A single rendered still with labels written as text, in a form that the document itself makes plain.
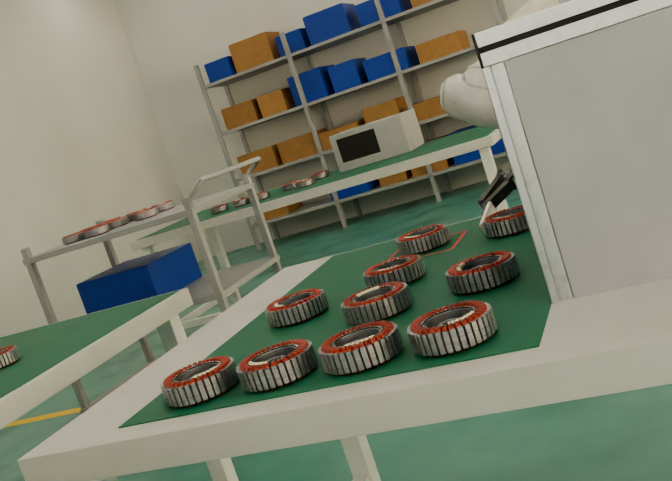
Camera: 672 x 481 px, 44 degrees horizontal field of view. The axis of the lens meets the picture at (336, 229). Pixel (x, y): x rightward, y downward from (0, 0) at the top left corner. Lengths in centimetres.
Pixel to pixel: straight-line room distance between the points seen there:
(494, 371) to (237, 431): 34
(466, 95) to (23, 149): 628
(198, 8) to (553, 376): 854
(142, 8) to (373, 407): 880
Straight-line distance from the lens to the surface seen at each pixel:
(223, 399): 119
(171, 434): 115
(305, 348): 116
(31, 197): 774
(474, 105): 187
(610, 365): 94
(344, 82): 811
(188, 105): 944
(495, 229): 163
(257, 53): 844
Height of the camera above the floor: 107
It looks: 7 degrees down
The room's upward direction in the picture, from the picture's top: 18 degrees counter-clockwise
